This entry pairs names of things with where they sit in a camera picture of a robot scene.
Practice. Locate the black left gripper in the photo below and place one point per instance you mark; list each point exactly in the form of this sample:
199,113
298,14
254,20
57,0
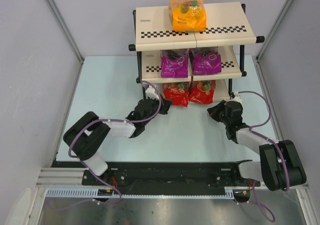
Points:
157,104

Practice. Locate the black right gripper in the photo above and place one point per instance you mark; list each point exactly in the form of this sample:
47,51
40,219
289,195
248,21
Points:
219,110

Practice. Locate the red fruit gummy bag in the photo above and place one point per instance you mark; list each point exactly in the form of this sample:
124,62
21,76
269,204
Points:
202,92
177,92

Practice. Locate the purple grape gummy bag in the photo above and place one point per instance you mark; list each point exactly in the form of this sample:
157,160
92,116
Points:
205,61
174,63

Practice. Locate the orange mango gummy bag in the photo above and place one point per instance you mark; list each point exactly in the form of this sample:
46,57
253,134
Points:
187,15

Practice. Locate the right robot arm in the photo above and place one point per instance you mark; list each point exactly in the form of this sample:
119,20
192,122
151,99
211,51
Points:
279,166

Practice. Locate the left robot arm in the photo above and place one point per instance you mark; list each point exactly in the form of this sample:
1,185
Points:
86,136

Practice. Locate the beige three-tier shelf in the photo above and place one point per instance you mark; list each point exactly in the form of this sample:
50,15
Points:
227,28

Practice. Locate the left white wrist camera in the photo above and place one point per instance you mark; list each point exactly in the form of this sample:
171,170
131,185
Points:
152,92

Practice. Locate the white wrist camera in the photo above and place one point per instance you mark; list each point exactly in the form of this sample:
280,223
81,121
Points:
152,92
235,97

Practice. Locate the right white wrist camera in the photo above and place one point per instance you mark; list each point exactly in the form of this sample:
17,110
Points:
235,97

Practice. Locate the grey cable duct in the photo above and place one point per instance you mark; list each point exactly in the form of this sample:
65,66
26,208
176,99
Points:
140,192

